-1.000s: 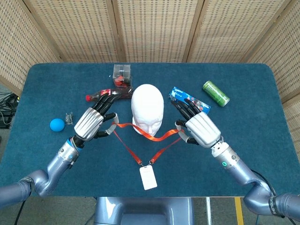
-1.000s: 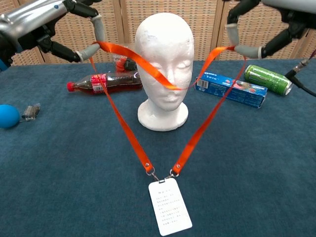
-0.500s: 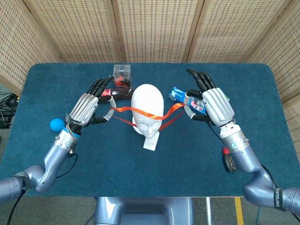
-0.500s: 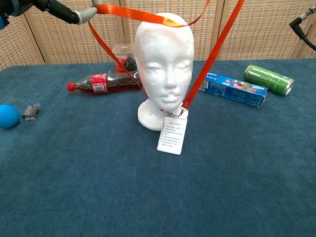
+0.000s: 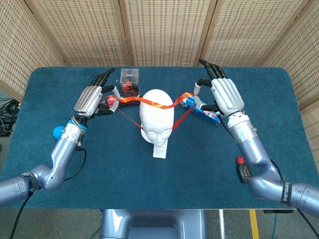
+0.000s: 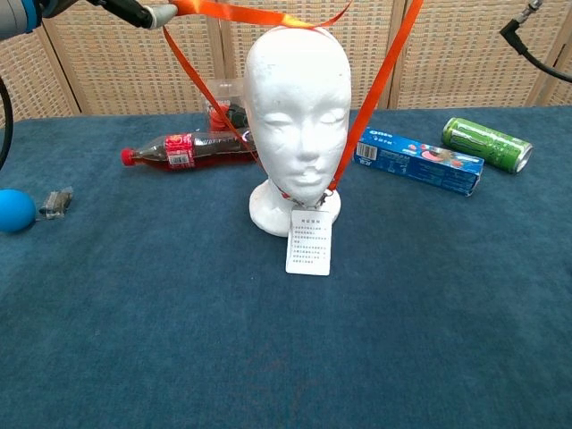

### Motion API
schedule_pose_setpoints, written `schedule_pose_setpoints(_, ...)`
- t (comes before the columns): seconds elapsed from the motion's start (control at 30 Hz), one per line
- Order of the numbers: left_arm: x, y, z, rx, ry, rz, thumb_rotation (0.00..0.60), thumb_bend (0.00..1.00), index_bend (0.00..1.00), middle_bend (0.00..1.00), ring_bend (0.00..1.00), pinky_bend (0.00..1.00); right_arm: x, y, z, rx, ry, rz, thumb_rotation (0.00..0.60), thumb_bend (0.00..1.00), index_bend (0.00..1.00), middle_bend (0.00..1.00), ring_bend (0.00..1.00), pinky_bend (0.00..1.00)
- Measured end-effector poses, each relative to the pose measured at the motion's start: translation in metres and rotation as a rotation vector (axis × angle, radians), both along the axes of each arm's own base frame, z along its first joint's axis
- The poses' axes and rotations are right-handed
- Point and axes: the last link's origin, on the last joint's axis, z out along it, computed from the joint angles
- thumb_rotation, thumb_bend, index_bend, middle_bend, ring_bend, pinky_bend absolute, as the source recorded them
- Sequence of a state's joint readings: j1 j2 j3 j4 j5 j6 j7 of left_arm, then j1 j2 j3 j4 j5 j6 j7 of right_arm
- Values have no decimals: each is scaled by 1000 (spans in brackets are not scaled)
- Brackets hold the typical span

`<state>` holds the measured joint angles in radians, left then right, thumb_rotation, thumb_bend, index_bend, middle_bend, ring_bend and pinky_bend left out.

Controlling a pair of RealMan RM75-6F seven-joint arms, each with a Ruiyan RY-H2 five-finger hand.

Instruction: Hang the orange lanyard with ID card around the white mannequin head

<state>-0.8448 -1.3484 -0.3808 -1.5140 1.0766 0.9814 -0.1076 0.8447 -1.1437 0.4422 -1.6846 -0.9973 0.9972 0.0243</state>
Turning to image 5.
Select dark blue carpet mat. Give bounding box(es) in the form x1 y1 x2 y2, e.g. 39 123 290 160
0 66 309 210

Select cola bottle red cap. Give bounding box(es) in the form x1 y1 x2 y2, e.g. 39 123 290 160
99 92 143 110

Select grey-blue robot torso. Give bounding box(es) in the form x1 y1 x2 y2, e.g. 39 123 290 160
99 209 207 239

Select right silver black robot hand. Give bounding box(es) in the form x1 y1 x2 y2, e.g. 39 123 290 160
193 59 245 118

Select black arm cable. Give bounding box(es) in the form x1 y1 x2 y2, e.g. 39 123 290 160
8 146 88 239
219 115 319 234

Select blue toothpaste box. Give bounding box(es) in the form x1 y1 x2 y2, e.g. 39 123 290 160
178 92 222 126

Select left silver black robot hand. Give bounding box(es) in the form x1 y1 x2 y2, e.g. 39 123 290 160
73 67 123 120

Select small black bottle red cap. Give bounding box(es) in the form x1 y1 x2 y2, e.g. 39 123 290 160
235 156 253 184

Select white table leg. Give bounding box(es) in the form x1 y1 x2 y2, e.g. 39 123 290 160
218 209 226 239

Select bundle of floor cables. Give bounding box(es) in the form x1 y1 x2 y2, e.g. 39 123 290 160
0 98 22 140

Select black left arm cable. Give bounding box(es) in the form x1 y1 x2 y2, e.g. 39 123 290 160
8 146 88 239

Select white foam mannequin head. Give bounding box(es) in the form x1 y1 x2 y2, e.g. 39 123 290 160
139 89 175 147

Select white badge card holder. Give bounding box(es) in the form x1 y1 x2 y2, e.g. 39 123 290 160
152 144 167 159

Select woven bamboo folding screen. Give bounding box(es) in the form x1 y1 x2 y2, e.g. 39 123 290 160
0 0 319 150

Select clear plastic box red contents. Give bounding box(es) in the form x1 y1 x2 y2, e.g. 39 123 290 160
119 68 142 94

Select blue ball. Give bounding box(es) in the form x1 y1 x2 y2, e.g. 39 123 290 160
52 125 66 139

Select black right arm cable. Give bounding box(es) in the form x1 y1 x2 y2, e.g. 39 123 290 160
219 115 319 234

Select black box under table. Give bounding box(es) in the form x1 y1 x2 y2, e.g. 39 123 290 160
263 209 294 214

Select thin blue cable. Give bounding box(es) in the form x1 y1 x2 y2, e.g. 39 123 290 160
273 213 279 239

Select orange lanyard strap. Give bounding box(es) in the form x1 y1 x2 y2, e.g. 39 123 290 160
117 91 197 131

